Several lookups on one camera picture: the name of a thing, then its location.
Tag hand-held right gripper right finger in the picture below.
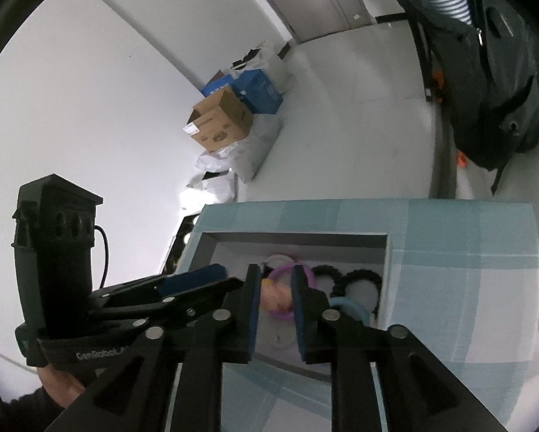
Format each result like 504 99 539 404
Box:
291 265 487 432

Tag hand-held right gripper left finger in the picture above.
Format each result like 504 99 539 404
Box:
44 264 262 432

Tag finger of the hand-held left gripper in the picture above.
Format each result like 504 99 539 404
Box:
96 276 246 325
91 264 228 301

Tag pink yellow small trinket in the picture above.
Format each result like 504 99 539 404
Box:
259 280 293 312

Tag purple bangle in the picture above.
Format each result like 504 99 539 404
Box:
261 263 318 323

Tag light blue bangle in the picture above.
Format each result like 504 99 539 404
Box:
329 296 370 325

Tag grey cardboard box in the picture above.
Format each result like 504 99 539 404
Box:
180 231 404 384

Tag black bead bracelet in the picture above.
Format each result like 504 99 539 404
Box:
312 264 343 288
333 269 383 313

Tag person's left forearm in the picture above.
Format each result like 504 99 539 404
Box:
0 386 67 432

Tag person's left hand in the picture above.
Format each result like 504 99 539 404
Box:
36 364 89 409

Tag crumpled white plastic bag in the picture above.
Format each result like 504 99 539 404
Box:
185 175 239 211

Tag brown cardboard box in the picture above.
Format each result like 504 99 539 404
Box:
185 87 255 154

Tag teal checked cloth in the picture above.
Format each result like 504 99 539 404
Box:
160 198 539 432

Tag blue white box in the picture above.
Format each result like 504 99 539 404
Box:
201 69 235 98

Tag black jacket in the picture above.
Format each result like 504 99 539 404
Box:
377 0 539 195

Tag black cable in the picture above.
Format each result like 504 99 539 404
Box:
94 226 111 289

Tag dark door frame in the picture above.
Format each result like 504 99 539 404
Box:
407 17 460 199

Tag white bag black handles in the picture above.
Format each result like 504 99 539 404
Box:
230 40 297 96

